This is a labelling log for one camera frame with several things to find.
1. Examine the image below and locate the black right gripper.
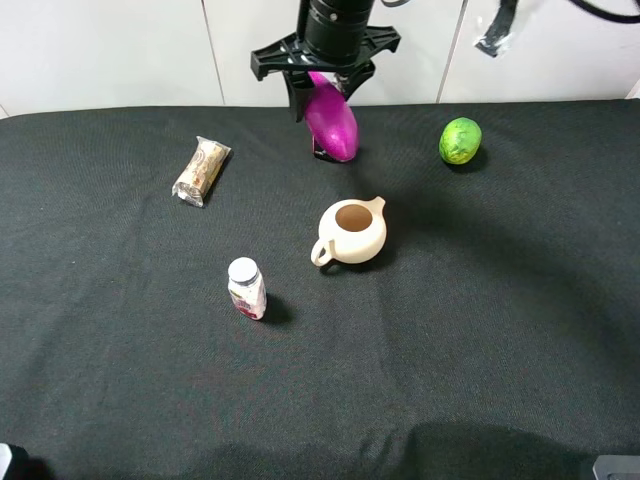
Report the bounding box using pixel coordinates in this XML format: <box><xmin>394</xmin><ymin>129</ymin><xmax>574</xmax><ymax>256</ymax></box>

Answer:
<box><xmin>250</xmin><ymin>26</ymin><xmax>401</xmax><ymax>123</ymax></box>

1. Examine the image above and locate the small white yogurt bottle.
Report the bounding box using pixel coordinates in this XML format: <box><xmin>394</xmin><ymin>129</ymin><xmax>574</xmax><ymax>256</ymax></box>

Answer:
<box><xmin>228</xmin><ymin>257</ymin><xmax>267</xmax><ymax>320</ymax></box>

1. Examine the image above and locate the wrapped snack bar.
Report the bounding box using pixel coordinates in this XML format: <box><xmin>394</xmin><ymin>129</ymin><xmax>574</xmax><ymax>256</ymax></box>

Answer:
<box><xmin>171</xmin><ymin>136</ymin><xmax>232</xmax><ymax>208</ymax></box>

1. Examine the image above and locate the cream ceramic teapot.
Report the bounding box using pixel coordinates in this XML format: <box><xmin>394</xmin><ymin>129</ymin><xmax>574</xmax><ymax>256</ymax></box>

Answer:
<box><xmin>310</xmin><ymin>196</ymin><xmax>387</xmax><ymax>267</ymax></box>

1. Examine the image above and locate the black red gum box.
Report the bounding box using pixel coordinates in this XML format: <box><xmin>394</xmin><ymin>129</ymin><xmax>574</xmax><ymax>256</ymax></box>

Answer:
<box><xmin>312</xmin><ymin>136</ymin><xmax>334</xmax><ymax>162</ymax></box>

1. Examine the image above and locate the purple toy eggplant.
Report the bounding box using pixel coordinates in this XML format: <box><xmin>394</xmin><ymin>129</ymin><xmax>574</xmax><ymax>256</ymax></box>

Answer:
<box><xmin>304</xmin><ymin>72</ymin><xmax>359</xmax><ymax>163</ymax></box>

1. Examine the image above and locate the green lime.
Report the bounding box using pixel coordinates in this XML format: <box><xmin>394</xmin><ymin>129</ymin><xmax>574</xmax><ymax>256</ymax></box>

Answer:
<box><xmin>439</xmin><ymin>117</ymin><xmax>482</xmax><ymax>165</ymax></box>

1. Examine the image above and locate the black cable with tape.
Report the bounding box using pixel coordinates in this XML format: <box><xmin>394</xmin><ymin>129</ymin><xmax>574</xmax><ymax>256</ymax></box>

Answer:
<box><xmin>473</xmin><ymin>0</ymin><xmax>640</xmax><ymax>58</ymax></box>

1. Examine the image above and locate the black table cloth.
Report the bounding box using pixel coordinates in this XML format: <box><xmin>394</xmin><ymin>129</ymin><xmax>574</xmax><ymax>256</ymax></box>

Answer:
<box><xmin>1</xmin><ymin>100</ymin><xmax>639</xmax><ymax>479</ymax></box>

